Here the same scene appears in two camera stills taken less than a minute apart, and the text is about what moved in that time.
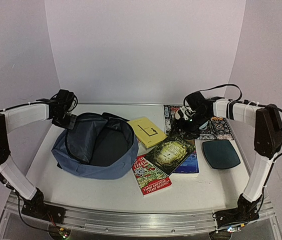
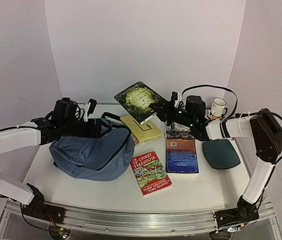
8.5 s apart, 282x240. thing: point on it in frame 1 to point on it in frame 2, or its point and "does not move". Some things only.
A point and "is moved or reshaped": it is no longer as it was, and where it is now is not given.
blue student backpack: x=100 y=146 does not move
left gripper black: x=70 y=126 to x=98 y=128
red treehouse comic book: x=149 y=178 does not move
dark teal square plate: x=220 y=154 does not move
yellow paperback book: x=148 y=133 is moved or reshaped
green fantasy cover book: x=170 y=153 to x=136 y=99
